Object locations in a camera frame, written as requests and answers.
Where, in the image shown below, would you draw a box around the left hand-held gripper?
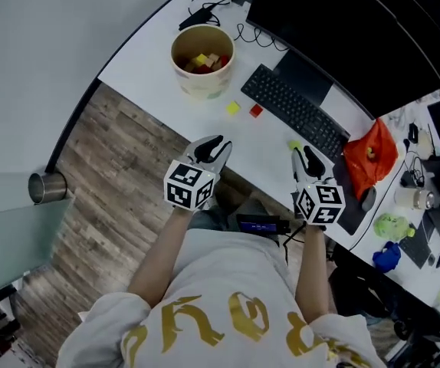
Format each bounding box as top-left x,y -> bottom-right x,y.
162,135 -> 233,212

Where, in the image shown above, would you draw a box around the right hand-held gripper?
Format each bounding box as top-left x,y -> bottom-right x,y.
290,146 -> 346,226

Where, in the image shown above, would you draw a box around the pile of colourful wooden blocks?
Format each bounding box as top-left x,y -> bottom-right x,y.
183,53 -> 231,75

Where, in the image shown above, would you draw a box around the person's right forearm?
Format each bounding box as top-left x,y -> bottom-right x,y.
294,222 -> 340,320

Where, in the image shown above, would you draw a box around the person's left forearm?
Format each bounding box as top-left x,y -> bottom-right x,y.
126,205 -> 192,308

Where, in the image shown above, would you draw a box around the black keyboard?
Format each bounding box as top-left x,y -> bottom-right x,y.
240,64 -> 351,164

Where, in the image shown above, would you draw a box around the person's legs in jeans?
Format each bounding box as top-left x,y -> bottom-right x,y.
196,195 -> 282,245

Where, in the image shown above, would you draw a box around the orange plastic bag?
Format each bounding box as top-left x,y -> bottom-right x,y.
343,117 -> 399,201

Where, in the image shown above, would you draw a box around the black mouse pad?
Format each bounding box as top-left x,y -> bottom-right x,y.
333,155 -> 370,237

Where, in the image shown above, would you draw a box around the beige round bucket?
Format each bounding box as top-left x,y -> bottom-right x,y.
169,24 -> 236,100

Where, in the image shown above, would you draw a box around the grey computer mouse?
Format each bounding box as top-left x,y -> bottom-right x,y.
360,185 -> 377,212

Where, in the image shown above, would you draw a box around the black device with blue screen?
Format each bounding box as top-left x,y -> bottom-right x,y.
236,213 -> 292,237

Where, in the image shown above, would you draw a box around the green drink bottle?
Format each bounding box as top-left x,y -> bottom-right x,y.
373,212 -> 416,242

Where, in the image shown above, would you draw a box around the white jar with lid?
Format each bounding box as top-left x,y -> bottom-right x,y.
394,185 -> 435,211

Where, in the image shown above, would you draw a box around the blue bag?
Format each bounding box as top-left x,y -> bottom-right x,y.
372,241 -> 402,274

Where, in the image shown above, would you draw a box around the person's white printed shirt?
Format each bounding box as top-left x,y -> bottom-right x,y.
54,226 -> 388,368

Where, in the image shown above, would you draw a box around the black power adapter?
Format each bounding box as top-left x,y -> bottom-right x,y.
178,6 -> 215,32

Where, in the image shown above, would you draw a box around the black notebook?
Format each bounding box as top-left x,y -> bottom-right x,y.
399,224 -> 434,270

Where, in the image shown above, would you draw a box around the large black monitor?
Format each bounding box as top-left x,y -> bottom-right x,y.
245,0 -> 440,121

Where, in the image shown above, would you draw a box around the black office chair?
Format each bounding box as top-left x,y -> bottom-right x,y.
329,243 -> 440,368

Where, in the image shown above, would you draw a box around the metal cup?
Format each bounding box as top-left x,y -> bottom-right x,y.
27,171 -> 68,205

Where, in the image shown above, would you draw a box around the frosted glass panel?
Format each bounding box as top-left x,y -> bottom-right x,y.
0,170 -> 77,304

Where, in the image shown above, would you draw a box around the black coiled cable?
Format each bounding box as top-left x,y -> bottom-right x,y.
235,23 -> 290,52

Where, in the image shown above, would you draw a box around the black adapter cable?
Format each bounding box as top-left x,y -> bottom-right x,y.
187,0 -> 232,28

